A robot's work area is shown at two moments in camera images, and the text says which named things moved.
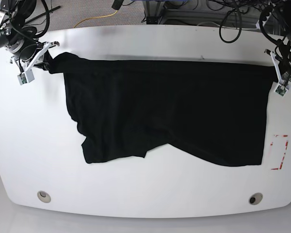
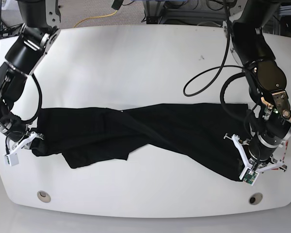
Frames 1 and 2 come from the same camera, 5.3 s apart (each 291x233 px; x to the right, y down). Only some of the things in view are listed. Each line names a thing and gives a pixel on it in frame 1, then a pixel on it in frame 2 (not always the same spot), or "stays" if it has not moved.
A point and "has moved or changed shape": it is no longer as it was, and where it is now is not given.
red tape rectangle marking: x=286 y=147 stays
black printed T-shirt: x=215 y=112 has moved or changed shape
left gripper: x=32 y=54 → x=25 y=142
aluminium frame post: x=153 y=11 stays
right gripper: x=284 y=78 → x=239 y=143
